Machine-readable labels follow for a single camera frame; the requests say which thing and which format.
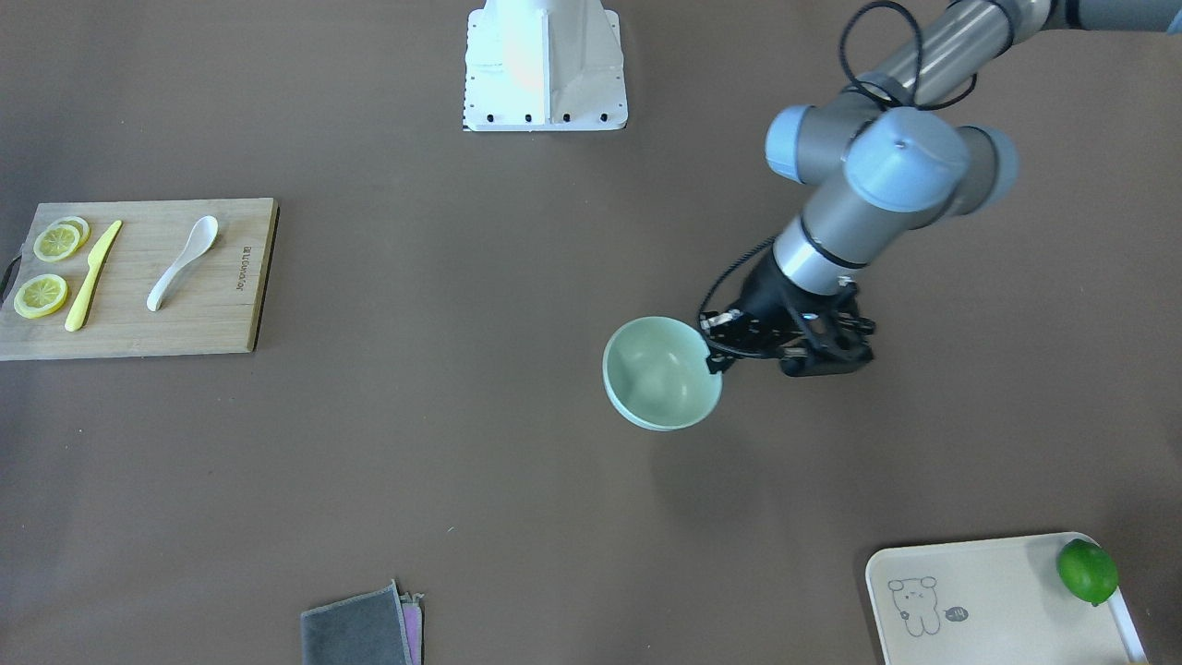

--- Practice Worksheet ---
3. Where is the beige rabbit tray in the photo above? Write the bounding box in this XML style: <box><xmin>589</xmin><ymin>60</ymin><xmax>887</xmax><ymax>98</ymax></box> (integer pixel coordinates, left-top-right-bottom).
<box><xmin>864</xmin><ymin>533</ymin><xmax>1148</xmax><ymax>664</ymax></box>

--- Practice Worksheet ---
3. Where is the bamboo cutting board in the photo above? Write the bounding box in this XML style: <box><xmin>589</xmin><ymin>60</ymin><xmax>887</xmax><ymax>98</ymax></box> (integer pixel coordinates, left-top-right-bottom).
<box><xmin>1</xmin><ymin>198</ymin><xmax>279</xmax><ymax>361</ymax></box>

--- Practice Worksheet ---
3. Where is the lemon slice near knife tip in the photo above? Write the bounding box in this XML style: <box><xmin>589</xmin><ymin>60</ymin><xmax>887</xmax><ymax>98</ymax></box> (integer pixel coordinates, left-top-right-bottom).
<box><xmin>13</xmin><ymin>273</ymin><xmax>70</xmax><ymax>320</ymax></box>

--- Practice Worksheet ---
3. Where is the light green bowl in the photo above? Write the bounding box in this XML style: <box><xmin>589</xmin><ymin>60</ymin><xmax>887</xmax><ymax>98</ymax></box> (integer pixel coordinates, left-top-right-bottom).
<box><xmin>602</xmin><ymin>317</ymin><xmax>723</xmax><ymax>432</ymax></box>

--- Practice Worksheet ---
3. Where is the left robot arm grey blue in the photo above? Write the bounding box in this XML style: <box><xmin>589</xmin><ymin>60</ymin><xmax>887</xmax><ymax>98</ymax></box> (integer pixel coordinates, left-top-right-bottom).
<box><xmin>697</xmin><ymin>1</ymin><xmax>1178</xmax><ymax>376</ymax></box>

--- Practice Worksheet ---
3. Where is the white ceramic spoon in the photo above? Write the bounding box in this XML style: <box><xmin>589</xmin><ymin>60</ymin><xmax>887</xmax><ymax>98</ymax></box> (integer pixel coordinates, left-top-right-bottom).
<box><xmin>145</xmin><ymin>215</ymin><xmax>220</xmax><ymax>312</ymax></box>

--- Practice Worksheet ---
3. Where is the top lemon slice of pair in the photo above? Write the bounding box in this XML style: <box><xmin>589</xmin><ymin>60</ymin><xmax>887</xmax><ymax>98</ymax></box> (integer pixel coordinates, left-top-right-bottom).
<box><xmin>33</xmin><ymin>224</ymin><xmax>83</xmax><ymax>262</ymax></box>

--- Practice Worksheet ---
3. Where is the bottom lemon slice of pair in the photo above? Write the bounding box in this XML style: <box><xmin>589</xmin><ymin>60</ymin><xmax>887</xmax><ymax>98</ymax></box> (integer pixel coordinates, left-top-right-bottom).
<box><xmin>48</xmin><ymin>216</ymin><xmax>91</xmax><ymax>246</ymax></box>

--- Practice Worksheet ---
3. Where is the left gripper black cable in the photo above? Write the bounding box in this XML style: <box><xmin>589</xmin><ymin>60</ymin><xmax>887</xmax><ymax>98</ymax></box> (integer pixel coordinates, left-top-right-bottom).
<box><xmin>696</xmin><ymin>0</ymin><xmax>978</xmax><ymax>320</ymax></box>

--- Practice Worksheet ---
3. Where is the purple cloth under grey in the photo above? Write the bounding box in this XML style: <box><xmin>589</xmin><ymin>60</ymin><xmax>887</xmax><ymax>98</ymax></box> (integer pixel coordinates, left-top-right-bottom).
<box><xmin>398</xmin><ymin>594</ymin><xmax>426</xmax><ymax>665</ymax></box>

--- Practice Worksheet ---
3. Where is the yellow plastic knife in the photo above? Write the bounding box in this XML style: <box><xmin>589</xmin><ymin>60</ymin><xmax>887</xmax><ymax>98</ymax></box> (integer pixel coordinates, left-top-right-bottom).
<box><xmin>64</xmin><ymin>220</ymin><xmax>124</xmax><ymax>333</ymax></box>

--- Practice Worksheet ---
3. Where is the grey folded cloth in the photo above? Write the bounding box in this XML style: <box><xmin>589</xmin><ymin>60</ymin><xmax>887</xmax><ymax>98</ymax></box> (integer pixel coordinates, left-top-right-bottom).
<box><xmin>300</xmin><ymin>581</ymin><xmax>410</xmax><ymax>664</ymax></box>

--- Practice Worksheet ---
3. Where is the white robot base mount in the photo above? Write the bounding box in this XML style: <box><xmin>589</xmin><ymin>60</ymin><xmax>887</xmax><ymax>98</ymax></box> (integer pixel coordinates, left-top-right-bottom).
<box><xmin>462</xmin><ymin>1</ymin><xmax>629</xmax><ymax>132</ymax></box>

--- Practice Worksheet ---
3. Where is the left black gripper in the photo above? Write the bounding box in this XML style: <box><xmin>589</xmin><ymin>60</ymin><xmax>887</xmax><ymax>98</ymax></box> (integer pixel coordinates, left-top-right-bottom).
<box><xmin>699</xmin><ymin>249</ymin><xmax>875</xmax><ymax>378</ymax></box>

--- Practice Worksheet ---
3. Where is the lemon slice of pair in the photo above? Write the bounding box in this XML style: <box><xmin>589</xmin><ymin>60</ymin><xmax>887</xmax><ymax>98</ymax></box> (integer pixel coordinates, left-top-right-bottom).
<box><xmin>48</xmin><ymin>216</ymin><xmax>91</xmax><ymax>246</ymax></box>
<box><xmin>33</xmin><ymin>224</ymin><xmax>83</xmax><ymax>262</ymax></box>

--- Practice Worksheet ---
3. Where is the green lime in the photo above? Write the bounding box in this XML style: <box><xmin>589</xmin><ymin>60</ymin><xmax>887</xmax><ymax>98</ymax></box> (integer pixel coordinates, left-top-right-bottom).
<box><xmin>1056</xmin><ymin>537</ymin><xmax>1119</xmax><ymax>607</ymax></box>

